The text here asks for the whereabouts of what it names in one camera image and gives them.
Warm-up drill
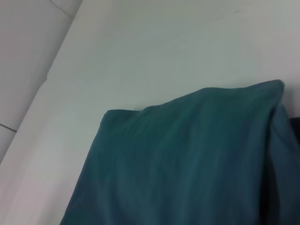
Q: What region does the teal blue t-shirt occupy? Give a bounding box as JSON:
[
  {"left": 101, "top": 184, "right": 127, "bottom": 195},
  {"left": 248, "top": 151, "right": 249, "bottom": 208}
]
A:
[{"left": 60, "top": 79, "right": 300, "bottom": 225}]

